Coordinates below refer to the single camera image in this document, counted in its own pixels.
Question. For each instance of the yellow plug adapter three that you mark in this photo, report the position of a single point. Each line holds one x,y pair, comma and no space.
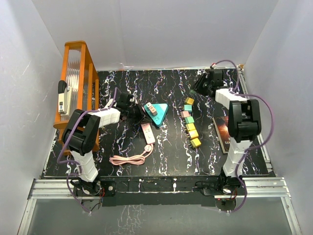
195,143

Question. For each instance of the dark book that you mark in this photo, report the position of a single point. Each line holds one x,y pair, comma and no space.
221,124

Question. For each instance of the pink power strip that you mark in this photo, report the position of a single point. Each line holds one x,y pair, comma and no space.
148,134

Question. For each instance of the white black stapler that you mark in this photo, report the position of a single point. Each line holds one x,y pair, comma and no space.
64,98

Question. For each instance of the yellow plug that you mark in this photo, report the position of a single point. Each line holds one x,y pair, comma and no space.
189,101

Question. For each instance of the green plug adapter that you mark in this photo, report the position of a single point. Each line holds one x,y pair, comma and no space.
189,120

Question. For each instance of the blue plug adapter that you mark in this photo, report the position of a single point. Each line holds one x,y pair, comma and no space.
188,108

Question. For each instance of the yellow plug adapter one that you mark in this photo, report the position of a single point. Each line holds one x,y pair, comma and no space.
190,127

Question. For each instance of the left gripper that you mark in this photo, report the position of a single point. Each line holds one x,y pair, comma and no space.
142,116

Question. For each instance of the aluminium frame rail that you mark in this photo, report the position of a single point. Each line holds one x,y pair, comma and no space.
206,191

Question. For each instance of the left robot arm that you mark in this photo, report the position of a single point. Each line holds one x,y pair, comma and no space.
81,131

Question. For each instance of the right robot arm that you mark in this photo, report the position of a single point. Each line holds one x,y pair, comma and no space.
244,124

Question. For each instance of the yellow plug adapter two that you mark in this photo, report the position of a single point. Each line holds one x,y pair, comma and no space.
193,134

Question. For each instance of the orange wooden rack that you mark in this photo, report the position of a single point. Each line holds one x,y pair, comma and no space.
80,76

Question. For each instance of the teal triangular power strip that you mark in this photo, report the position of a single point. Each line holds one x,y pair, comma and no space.
161,113

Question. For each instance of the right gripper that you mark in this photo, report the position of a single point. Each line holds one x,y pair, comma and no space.
197,87

